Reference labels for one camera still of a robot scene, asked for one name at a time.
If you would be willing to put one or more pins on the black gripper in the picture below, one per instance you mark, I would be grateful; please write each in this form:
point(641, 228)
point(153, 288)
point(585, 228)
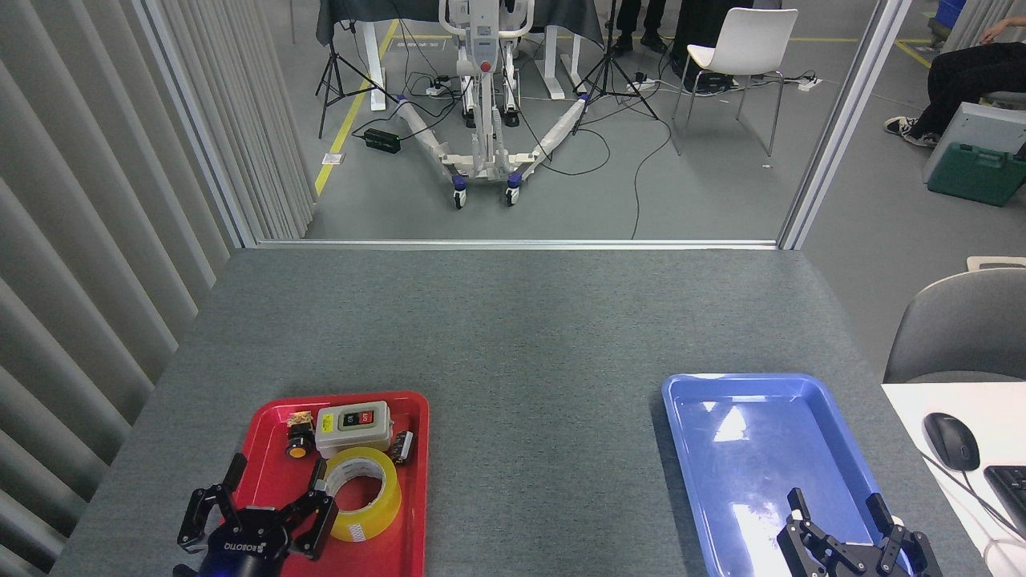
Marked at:
point(858, 567)
point(240, 549)

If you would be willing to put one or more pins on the yellow tape roll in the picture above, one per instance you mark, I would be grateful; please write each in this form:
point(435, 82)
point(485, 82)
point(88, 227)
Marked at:
point(377, 513)

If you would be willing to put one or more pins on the black orange push button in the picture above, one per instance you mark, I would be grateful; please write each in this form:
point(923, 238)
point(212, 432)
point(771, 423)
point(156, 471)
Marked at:
point(299, 445)

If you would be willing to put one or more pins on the white desk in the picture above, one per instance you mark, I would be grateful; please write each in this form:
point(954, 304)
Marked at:
point(946, 497)

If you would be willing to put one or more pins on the small gold electrical part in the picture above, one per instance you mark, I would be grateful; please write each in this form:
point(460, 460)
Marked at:
point(300, 418)

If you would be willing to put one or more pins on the red plastic tray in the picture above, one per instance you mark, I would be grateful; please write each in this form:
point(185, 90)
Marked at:
point(377, 561)

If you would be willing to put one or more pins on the blue plastic tray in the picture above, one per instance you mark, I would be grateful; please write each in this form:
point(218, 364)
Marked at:
point(745, 457)

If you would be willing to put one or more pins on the black computer mouse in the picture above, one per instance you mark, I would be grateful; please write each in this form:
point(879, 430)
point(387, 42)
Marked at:
point(951, 441)

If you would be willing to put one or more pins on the black keyboard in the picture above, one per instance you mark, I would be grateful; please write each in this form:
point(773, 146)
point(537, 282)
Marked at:
point(1011, 493)

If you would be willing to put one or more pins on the grey chair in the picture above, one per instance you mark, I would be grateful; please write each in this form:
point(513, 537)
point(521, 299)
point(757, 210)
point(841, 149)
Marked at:
point(962, 328)

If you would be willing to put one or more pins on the beige chair back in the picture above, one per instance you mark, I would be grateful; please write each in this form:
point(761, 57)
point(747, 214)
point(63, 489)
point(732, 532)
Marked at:
point(994, 262)

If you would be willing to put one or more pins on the grey vertical blinds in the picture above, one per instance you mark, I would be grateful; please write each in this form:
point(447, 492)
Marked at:
point(80, 240)

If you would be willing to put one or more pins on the white floor label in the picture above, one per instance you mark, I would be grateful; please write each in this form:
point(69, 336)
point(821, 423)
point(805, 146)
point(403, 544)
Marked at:
point(333, 159)

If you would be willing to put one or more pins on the green case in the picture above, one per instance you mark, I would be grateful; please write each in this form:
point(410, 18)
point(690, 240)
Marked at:
point(974, 172)

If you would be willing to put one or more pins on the black power adapter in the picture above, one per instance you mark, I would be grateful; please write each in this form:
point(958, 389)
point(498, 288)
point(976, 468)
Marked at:
point(381, 140)

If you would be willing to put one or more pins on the grey flat box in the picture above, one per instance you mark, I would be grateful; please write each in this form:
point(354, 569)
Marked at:
point(986, 128)

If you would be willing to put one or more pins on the black tripod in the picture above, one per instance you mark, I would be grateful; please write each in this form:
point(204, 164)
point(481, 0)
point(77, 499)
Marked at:
point(609, 72)
point(333, 76)

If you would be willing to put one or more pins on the white table leg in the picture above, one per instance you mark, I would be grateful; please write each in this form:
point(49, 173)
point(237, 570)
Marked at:
point(553, 72)
point(373, 72)

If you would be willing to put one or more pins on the white power strip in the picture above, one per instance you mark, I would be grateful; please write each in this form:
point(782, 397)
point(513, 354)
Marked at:
point(641, 82)
point(809, 82)
point(438, 88)

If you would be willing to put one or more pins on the white wheeled stand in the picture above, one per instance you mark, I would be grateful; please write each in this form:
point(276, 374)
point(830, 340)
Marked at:
point(483, 96)

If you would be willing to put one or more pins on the seated person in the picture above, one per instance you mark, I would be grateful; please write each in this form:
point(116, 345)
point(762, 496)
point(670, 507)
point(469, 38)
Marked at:
point(970, 76)

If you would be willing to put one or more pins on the white chair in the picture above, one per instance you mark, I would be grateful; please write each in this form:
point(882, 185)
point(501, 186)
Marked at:
point(749, 40)

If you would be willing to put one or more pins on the blue bin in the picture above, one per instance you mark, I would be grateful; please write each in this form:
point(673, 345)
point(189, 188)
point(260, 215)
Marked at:
point(950, 16)

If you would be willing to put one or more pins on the standing person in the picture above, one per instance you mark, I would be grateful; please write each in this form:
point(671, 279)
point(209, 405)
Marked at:
point(629, 20)

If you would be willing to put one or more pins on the grey on-off switch box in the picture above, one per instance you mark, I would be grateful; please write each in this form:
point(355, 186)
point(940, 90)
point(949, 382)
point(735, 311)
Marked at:
point(353, 429)

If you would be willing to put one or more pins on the small black toggle switch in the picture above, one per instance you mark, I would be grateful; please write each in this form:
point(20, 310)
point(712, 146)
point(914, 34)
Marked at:
point(401, 447)

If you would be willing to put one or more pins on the silver rail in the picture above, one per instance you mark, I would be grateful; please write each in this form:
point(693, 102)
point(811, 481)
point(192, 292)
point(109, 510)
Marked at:
point(513, 244)

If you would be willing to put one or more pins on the silver post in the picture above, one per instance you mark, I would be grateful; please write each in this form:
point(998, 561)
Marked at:
point(192, 120)
point(850, 120)

